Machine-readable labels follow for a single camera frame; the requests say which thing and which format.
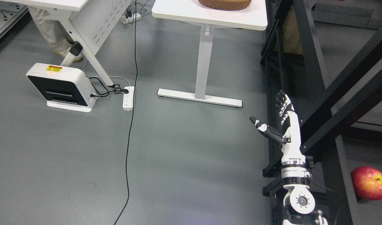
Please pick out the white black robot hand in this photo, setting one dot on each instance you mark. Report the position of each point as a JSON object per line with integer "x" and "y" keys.
{"x": 289, "y": 136}

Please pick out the red apple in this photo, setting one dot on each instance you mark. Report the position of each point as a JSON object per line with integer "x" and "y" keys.
{"x": 367, "y": 183}

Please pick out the white table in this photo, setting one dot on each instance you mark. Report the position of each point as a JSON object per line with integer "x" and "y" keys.
{"x": 254, "y": 17}

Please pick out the brown wicker basket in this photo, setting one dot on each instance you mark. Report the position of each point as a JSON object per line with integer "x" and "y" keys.
{"x": 229, "y": 5}

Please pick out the white power strip near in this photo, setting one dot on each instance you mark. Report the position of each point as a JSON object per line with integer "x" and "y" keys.
{"x": 128, "y": 98}

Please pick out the white power strip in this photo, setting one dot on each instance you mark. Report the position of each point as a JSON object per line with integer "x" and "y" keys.
{"x": 126, "y": 19}
{"x": 128, "y": 98}

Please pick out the white power strip far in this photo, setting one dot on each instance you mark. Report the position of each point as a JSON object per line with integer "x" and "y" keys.
{"x": 126, "y": 19}

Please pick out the white box device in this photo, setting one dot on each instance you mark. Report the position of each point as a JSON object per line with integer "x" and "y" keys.
{"x": 63, "y": 87}

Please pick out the white desk left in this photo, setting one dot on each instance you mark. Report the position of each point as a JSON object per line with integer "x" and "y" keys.
{"x": 87, "y": 21}

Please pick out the person leg beige trousers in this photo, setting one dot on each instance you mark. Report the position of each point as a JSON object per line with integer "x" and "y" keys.
{"x": 52, "y": 31}

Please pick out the black metal shelf frame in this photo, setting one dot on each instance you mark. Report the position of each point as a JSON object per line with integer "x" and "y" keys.
{"x": 327, "y": 56}

